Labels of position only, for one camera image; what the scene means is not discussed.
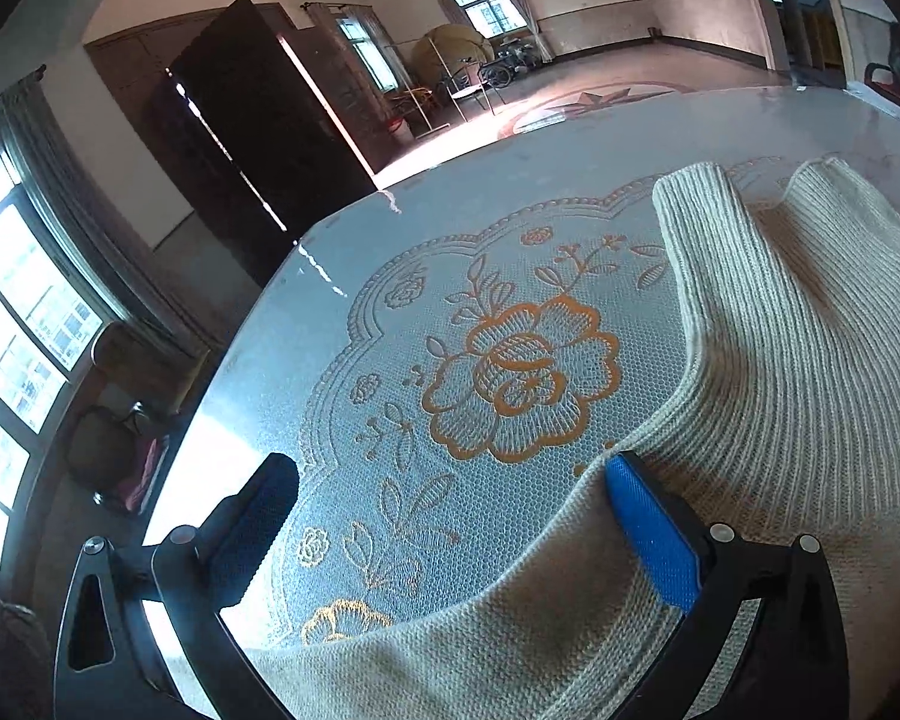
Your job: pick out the metal frame chair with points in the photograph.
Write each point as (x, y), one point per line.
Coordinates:
(471, 86)

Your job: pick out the bicycle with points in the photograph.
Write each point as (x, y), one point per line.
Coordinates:
(511, 60)

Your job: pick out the dark wooden wardrobe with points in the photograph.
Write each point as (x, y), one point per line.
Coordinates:
(270, 127)

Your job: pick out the large multi-pane window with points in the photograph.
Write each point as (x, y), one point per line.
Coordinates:
(15, 315)

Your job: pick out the brown armchair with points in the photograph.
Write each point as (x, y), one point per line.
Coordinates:
(112, 420)

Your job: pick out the wooden frame chair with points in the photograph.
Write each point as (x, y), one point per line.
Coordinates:
(412, 101)

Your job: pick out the grey curtain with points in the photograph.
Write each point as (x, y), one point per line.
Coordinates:
(82, 187)

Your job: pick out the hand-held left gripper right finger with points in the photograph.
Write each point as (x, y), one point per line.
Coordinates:
(651, 536)

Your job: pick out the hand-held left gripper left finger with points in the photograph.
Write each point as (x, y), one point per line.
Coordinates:
(259, 521)

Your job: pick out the pale window curtain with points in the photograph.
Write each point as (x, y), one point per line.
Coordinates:
(529, 7)

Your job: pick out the yellow dome tent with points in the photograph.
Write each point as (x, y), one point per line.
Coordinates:
(450, 49)

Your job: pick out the cream knit sweater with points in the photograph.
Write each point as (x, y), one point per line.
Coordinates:
(787, 360)

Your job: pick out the floral lace table mat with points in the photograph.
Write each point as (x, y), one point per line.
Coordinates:
(435, 300)

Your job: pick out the tall narrow window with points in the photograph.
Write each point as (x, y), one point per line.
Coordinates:
(366, 52)

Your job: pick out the red chair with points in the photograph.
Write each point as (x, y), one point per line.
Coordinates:
(896, 86)

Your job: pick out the dark cloth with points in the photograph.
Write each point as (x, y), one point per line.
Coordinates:
(4, 652)

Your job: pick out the small barred window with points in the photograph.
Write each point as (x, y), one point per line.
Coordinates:
(487, 7)

